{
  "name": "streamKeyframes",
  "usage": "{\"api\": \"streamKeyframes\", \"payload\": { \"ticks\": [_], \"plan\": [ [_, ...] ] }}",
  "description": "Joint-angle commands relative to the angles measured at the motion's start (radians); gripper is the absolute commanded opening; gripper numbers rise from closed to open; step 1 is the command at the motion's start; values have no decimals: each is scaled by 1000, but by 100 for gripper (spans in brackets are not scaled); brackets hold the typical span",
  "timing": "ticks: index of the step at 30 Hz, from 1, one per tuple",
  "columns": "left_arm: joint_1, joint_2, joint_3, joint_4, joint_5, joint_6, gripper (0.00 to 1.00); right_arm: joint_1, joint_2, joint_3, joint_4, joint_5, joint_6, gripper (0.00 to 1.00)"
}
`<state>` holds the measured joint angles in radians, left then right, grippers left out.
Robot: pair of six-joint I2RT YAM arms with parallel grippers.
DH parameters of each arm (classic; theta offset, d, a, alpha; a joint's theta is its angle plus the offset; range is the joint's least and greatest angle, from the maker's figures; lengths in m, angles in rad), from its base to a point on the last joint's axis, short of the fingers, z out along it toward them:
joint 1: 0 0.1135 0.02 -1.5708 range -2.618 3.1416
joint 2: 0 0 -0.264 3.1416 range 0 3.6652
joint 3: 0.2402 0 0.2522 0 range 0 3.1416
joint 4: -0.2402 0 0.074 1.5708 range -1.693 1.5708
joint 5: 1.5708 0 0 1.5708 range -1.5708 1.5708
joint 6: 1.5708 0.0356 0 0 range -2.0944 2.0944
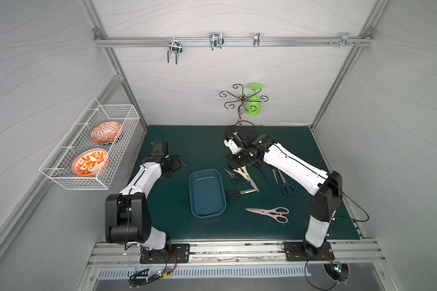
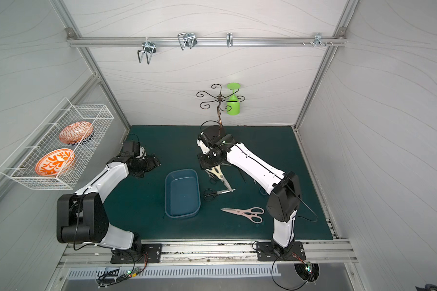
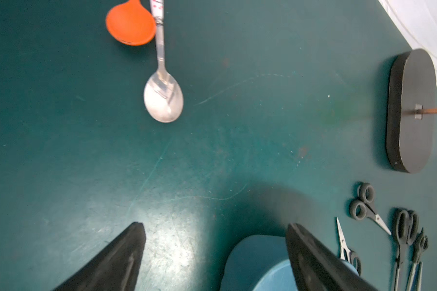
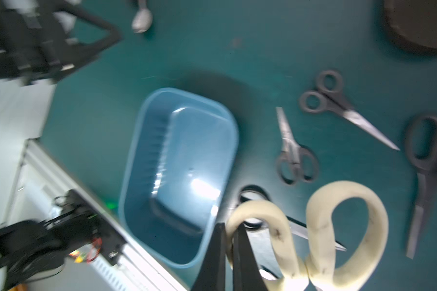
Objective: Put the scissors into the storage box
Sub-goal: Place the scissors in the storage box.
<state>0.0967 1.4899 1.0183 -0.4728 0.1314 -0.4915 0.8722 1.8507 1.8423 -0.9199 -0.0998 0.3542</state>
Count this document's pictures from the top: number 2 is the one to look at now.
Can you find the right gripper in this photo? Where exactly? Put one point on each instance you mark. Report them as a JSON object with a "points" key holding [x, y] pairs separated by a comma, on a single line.
{"points": [[211, 162]]}

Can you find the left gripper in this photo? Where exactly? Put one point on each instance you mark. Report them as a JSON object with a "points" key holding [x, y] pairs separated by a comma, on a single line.
{"points": [[150, 162]]}

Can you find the cream handled scissors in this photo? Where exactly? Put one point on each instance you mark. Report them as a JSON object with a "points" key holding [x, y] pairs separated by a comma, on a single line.
{"points": [[217, 174]]}

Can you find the pink handled scissors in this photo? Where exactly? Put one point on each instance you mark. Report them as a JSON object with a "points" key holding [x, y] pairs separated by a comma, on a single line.
{"points": [[253, 214]]}

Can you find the small black scissors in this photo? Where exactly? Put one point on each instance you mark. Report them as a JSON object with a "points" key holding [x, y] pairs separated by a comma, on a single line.
{"points": [[213, 179]]}

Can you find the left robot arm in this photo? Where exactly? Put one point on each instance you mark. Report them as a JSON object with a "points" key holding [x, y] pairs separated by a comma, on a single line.
{"points": [[82, 218]]}

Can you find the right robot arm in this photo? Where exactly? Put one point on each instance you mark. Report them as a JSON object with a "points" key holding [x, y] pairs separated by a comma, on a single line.
{"points": [[283, 188]]}

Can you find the blue storage box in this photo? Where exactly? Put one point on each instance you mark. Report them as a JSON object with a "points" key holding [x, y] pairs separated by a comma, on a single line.
{"points": [[182, 194]]}

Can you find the green cup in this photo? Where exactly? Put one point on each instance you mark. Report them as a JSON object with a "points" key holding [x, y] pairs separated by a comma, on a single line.
{"points": [[233, 104]]}

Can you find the copper hook stand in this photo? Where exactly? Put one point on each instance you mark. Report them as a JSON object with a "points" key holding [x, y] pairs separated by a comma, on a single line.
{"points": [[215, 126]]}

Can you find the orange patterned bowl rear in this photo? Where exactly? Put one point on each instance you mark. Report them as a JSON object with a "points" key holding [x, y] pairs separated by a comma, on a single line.
{"points": [[76, 133]]}

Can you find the orange patterned bowl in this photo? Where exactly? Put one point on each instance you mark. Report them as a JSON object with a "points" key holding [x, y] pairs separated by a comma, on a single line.
{"points": [[76, 133], [55, 162]]}

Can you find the orange patterned bowl front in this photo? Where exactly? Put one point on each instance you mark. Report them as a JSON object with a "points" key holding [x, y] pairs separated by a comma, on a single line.
{"points": [[55, 162]]}

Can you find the round fan with led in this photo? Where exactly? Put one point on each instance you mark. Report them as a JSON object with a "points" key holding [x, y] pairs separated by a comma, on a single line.
{"points": [[308, 271]]}

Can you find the metal hook right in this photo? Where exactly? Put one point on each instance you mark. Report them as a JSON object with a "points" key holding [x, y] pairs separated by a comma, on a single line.
{"points": [[319, 41]]}

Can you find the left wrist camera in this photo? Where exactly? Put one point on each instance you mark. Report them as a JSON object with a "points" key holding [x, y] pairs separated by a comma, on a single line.
{"points": [[131, 149]]}

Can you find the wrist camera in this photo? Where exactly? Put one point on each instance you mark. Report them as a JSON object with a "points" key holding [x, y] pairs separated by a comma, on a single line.
{"points": [[131, 149], [204, 143]]}

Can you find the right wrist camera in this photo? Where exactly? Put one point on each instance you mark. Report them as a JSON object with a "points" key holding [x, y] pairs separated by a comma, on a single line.
{"points": [[204, 143]]}

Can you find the white wire basket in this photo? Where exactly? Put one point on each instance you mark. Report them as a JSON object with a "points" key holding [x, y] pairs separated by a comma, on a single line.
{"points": [[20, 165]]}

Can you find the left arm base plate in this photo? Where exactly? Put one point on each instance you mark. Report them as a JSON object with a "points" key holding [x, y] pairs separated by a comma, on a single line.
{"points": [[136, 253]]}

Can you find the white vented cable duct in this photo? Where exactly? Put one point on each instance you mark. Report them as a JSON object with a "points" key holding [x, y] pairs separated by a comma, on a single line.
{"points": [[155, 272]]}

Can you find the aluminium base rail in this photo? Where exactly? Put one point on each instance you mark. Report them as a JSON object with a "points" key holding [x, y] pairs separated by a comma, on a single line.
{"points": [[207, 252]]}

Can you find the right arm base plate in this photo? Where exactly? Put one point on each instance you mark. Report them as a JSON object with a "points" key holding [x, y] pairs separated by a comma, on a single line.
{"points": [[281, 251]]}

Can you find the double wire hook left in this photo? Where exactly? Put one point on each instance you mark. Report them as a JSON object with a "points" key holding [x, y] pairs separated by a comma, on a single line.
{"points": [[147, 51]]}

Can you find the aluminium top rail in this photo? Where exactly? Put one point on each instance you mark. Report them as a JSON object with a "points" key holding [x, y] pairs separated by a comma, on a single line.
{"points": [[202, 42]]}

